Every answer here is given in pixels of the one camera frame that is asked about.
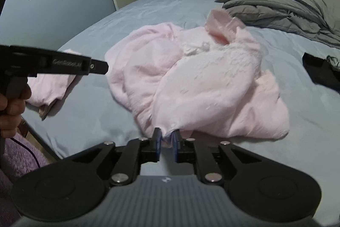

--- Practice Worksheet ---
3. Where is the pink fleece garment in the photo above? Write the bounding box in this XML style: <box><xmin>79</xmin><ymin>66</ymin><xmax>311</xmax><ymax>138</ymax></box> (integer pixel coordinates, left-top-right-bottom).
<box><xmin>105</xmin><ymin>9</ymin><xmax>289</xmax><ymax>139</ymax></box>

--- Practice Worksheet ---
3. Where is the person's left hand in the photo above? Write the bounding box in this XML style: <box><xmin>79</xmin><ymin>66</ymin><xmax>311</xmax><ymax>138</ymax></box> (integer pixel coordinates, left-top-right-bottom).
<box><xmin>0</xmin><ymin>84</ymin><xmax>32</xmax><ymax>138</ymax></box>

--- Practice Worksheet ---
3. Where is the small pink folded garment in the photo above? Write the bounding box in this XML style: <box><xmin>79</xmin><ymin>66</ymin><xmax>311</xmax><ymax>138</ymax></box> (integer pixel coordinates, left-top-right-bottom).
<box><xmin>25</xmin><ymin>48</ymin><xmax>84</xmax><ymax>121</ymax></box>

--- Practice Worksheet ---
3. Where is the grey bed sheet mattress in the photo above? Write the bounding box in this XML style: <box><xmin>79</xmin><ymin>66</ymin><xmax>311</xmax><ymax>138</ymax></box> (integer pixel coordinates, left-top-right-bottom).
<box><xmin>23</xmin><ymin>0</ymin><xmax>339</xmax><ymax>226</ymax></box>

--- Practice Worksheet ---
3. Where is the purple knitted sleeve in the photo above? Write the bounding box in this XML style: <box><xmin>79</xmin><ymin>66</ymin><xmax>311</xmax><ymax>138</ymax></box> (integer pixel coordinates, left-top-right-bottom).
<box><xmin>1</xmin><ymin>134</ymin><xmax>50</xmax><ymax>226</ymax></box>

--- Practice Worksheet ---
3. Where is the black cloth item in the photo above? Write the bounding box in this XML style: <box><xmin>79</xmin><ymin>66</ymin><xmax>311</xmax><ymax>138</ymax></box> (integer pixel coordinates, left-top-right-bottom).
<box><xmin>302</xmin><ymin>53</ymin><xmax>340</xmax><ymax>93</ymax></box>

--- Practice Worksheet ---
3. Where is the grey folded duvet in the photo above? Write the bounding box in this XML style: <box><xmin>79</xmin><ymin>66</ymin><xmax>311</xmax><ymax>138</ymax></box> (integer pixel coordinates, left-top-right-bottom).
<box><xmin>215</xmin><ymin>0</ymin><xmax>339</xmax><ymax>48</ymax></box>

